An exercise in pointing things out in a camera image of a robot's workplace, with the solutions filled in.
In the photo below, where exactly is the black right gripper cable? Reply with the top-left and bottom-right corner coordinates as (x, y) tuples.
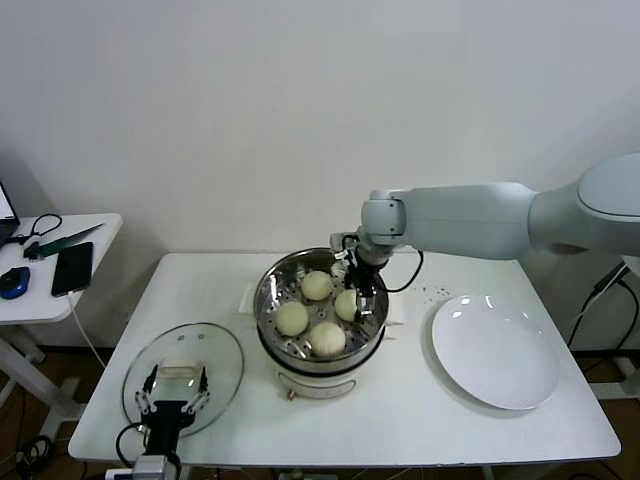
(379, 249), (426, 294)

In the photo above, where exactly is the white charging cable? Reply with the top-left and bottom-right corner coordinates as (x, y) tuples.
(67, 291), (109, 370)

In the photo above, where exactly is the stainless steel steamer basket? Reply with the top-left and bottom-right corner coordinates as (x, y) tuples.
(239, 245), (405, 362)

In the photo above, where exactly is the large white plate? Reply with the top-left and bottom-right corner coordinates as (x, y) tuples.
(430, 293), (561, 411)

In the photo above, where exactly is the open laptop computer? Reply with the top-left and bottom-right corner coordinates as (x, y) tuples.
(0, 179), (21, 247)

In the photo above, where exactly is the white steamed baozi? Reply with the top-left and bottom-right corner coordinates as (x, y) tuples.
(274, 301), (310, 338)
(333, 289), (362, 323)
(301, 269), (334, 302)
(307, 321), (348, 358)

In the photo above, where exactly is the round glass pot lid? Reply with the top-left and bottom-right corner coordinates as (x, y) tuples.
(121, 322), (246, 441)

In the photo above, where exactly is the white side table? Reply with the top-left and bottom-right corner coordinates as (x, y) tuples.
(0, 213), (124, 441)

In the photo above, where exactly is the blue computer mouse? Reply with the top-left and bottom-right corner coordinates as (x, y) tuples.
(0, 266), (32, 300)

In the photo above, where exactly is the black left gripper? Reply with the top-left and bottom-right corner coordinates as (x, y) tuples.
(131, 364), (211, 457)

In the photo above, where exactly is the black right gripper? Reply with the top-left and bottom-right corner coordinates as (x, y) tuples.
(342, 258), (385, 324)

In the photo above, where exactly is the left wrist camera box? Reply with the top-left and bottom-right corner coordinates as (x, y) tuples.
(129, 453), (182, 480)

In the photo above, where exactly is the black looped cable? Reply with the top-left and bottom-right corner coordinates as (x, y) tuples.
(8, 213), (64, 261)

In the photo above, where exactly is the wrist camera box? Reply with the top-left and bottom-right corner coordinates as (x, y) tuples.
(329, 231), (359, 262)
(129, 453), (182, 480)

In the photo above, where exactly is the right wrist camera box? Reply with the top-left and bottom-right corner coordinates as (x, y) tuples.
(329, 231), (359, 262)

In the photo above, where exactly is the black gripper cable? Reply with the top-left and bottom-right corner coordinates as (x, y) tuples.
(379, 249), (426, 294)
(115, 422), (150, 465)

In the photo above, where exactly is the black smartphone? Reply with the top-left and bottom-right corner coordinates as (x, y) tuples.
(51, 241), (95, 298)

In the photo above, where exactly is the black wall cable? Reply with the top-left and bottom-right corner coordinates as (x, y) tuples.
(567, 259), (640, 352)

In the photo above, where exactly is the black floor cable bundle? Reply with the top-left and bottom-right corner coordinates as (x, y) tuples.
(13, 433), (55, 477)

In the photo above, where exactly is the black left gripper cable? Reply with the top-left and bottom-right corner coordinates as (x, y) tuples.
(115, 422), (150, 465)

